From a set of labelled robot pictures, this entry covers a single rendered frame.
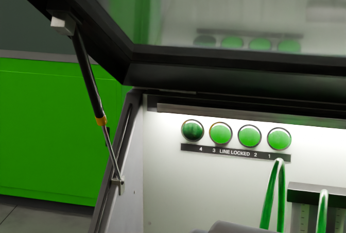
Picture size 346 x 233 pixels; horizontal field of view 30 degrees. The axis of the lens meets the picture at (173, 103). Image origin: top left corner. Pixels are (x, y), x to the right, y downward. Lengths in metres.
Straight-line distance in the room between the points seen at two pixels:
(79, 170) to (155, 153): 2.56
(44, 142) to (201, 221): 2.61
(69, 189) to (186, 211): 2.62
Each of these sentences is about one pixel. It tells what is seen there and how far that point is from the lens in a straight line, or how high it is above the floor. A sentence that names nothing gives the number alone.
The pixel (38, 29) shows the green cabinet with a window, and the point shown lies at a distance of 3.79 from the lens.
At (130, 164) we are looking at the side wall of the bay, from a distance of 1.33.
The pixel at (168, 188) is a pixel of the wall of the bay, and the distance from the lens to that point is 1.42.
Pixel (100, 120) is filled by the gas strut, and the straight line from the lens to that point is 1.16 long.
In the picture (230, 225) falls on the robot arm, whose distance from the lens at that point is 0.43.
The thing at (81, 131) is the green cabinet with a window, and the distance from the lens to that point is 3.84.
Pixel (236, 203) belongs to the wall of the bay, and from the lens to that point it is 1.40.
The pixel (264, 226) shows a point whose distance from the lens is 0.99.
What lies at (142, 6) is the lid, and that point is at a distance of 0.96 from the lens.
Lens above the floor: 1.83
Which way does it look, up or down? 17 degrees down
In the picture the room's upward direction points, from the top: 1 degrees clockwise
